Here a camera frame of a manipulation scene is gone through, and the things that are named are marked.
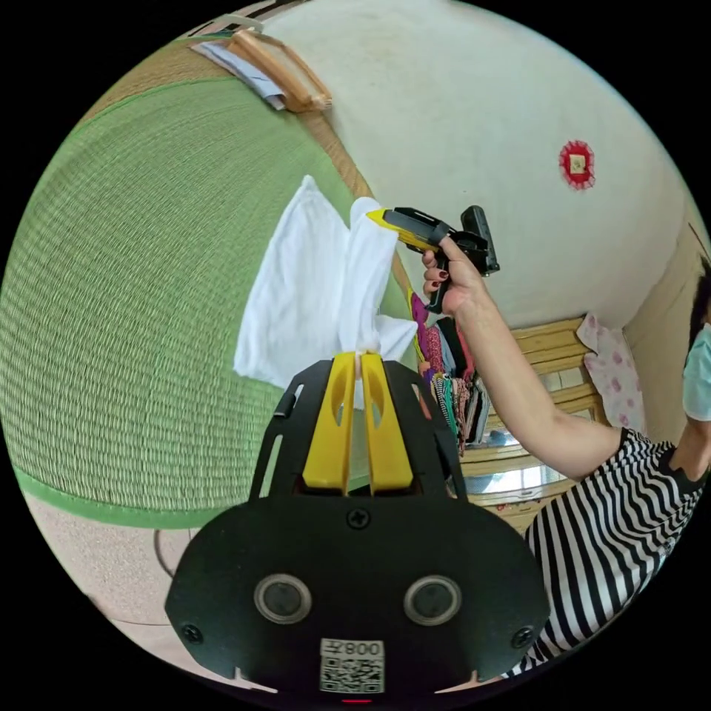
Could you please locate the white short sleeve shirt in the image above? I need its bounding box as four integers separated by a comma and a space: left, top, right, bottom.
233, 174, 419, 413

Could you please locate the person's right hand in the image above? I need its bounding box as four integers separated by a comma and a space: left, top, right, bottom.
421, 237, 491, 321

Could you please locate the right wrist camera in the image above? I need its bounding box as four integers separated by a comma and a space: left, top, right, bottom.
460, 204, 501, 277

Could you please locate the pile of clothes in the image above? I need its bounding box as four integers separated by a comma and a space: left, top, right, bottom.
407, 286, 494, 458

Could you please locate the person's body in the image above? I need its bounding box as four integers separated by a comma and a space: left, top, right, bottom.
499, 273, 711, 680

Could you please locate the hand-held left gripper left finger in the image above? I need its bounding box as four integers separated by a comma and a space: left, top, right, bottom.
301, 352, 357, 494

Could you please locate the grey white folded cloth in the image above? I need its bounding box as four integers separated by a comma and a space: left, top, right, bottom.
190, 40, 288, 110

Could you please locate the wooden frame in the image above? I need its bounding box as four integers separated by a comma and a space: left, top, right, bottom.
227, 29, 334, 114

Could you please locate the red wall ornament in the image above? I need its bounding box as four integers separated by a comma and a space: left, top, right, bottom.
557, 139, 596, 192

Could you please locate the bed with green woven mat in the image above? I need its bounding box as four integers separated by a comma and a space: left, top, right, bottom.
0, 37, 424, 530

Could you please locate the pink floral pillow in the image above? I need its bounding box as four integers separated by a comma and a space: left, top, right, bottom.
575, 313, 647, 435

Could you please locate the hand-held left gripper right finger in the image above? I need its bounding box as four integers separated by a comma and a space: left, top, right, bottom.
360, 353, 415, 496

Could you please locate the wooden cupboard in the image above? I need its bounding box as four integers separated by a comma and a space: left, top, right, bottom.
458, 315, 618, 535

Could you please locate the person's right forearm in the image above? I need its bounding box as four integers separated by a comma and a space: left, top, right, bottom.
454, 293, 630, 482

